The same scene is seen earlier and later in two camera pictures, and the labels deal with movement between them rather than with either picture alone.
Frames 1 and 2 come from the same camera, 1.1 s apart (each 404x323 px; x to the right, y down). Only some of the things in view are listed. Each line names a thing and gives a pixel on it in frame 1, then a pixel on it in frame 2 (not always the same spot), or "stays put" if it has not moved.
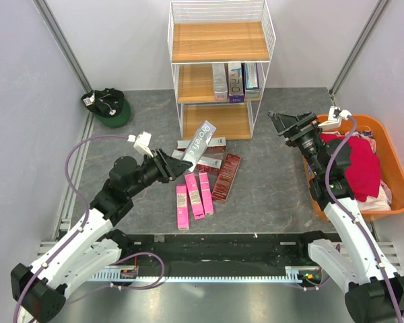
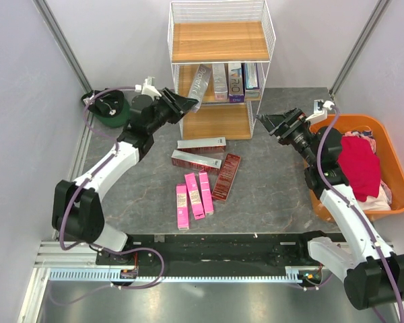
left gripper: [170, 167] → [178, 112]
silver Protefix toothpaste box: [196, 149] → [198, 85]
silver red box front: [202, 163] stays put
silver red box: [214, 145] stays put
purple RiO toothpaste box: [236, 83] stays put
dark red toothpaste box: [225, 182] stays put
